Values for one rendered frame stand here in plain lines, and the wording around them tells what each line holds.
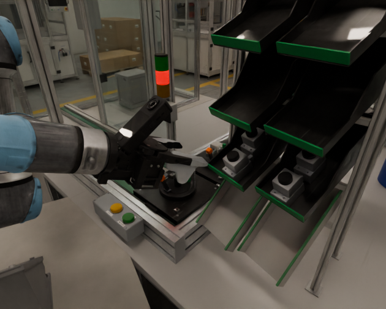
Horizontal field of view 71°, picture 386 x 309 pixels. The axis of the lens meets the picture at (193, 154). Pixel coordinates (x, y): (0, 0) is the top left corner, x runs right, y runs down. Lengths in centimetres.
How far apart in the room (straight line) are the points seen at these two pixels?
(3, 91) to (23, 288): 47
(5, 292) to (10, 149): 42
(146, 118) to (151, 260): 58
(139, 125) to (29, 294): 48
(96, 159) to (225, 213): 49
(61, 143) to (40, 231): 77
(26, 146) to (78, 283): 62
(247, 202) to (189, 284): 30
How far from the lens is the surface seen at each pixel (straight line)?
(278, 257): 77
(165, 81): 104
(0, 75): 83
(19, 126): 41
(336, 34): 57
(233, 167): 65
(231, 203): 82
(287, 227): 77
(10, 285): 74
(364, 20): 60
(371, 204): 134
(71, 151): 42
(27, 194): 85
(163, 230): 89
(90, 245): 104
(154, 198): 99
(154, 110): 47
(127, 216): 93
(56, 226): 115
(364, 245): 114
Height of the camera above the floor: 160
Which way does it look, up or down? 31 degrees down
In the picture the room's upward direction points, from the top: straight up
